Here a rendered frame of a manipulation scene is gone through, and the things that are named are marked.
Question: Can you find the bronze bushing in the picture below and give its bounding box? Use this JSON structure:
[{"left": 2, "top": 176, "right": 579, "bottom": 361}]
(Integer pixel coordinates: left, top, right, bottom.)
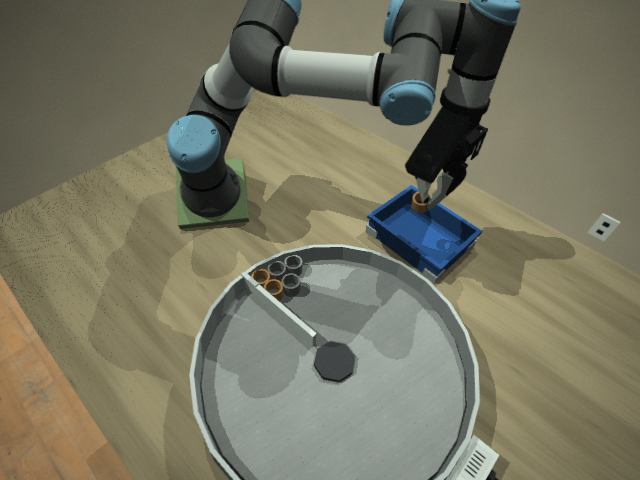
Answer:
[
  {"left": 411, "top": 192, "right": 427, "bottom": 213},
  {"left": 251, "top": 269, "right": 271, "bottom": 288},
  {"left": 264, "top": 279, "right": 283, "bottom": 302}
]

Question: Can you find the grey metal bushing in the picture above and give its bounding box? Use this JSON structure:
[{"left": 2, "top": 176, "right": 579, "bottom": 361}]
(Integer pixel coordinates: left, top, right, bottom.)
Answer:
[
  {"left": 284, "top": 255, "right": 303, "bottom": 276},
  {"left": 281, "top": 273, "right": 300, "bottom": 297},
  {"left": 268, "top": 261, "right": 286, "bottom": 282}
]

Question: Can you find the blue crate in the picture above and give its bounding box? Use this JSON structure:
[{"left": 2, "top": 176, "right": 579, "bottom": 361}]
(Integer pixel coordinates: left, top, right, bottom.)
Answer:
[{"left": 365, "top": 185, "right": 482, "bottom": 284}]

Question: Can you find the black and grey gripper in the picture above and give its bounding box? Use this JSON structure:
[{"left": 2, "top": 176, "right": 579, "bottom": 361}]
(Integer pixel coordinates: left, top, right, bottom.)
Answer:
[{"left": 415, "top": 87, "right": 490, "bottom": 210}]

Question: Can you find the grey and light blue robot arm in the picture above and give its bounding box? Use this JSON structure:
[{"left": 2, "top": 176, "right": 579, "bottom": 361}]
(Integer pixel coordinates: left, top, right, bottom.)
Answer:
[{"left": 167, "top": 0, "right": 521, "bottom": 217}]

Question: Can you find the grey round turntable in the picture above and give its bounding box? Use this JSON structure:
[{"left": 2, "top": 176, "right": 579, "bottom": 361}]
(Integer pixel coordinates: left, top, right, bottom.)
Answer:
[{"left": 189, "top": 244, "right": 499, "bottom": 480}]

